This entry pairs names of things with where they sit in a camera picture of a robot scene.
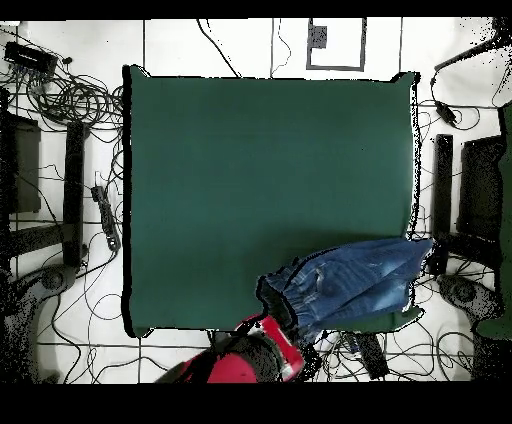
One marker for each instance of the black power adapter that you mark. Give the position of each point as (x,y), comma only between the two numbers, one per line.
(446,113)

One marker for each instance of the black rod with mount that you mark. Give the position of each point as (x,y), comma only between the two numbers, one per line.
(503,27)

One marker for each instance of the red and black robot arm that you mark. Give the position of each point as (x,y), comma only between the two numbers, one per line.
(236,364)

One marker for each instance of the black flat panel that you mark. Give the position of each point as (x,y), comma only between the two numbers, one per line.
(480,188)
(24,168)

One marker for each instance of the black long beam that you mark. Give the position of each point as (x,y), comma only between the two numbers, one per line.
(74,192)
(442,180)

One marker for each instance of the dark green table cloth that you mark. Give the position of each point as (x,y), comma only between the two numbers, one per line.
(240,160)

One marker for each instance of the blue denim jeans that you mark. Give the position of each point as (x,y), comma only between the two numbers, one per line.
(352,280)

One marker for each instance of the black power strip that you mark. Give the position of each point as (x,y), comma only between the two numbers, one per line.
(106,216)
(372,356)

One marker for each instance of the black network box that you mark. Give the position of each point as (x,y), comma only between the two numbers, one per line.
(28,58)

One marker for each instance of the small black block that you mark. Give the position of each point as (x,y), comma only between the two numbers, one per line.
(318,36)

